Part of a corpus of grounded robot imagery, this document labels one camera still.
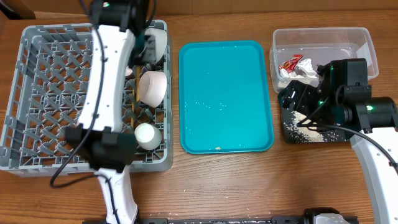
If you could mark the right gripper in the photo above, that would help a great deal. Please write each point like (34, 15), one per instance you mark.
(298, 100)

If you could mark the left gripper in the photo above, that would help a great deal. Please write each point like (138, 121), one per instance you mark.
(134, 63)

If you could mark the large white plate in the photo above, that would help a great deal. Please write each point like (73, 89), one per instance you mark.
(128, 72)

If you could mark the grey bowl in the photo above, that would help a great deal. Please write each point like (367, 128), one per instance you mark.
(160, 37)

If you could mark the wooden chopstick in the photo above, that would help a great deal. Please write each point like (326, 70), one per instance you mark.
(138, 76)
(133, 100)

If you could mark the white paper cup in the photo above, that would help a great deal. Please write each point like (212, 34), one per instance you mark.
(148, 136)

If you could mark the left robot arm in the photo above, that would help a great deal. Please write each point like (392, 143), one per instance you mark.
(118, 39)

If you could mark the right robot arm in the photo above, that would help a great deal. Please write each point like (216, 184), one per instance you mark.
(343, 101)

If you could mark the grey dishwasher rack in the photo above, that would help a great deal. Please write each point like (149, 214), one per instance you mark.
(47, 94)

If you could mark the crumpled white paper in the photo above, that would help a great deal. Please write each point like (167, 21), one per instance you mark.
(303, 69)

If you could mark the spilled rice pile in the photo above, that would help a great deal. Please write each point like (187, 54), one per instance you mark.
(303, 129)

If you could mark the red snack wrapper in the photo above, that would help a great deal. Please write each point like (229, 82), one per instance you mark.
(289, 66)

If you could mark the black tray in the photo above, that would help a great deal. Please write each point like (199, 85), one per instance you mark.
(311, 137)

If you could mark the clear plastic bin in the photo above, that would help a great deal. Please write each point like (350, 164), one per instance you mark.
(319, 46)

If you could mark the teal plastic tray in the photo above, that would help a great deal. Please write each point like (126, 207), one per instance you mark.
(224, 99)

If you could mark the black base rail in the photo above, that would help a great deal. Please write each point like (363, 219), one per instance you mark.
(273, 220)

